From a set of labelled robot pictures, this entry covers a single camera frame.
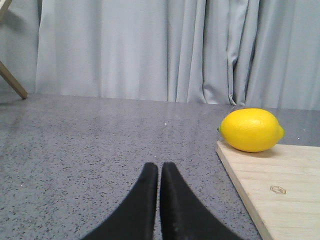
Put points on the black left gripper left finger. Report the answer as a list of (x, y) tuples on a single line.
[(134, 218)]

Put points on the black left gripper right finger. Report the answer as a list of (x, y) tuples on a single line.
[(182, 215)]

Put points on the light wooden cutting board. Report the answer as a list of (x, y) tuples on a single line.
[(280, 188)]

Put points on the yellow lemon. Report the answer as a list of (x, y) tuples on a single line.
[(251, 130)]

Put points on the grey curtain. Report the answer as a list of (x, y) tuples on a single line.
[(253, 53)]

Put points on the wooden stand leg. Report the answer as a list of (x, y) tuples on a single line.
[(4, 71)]

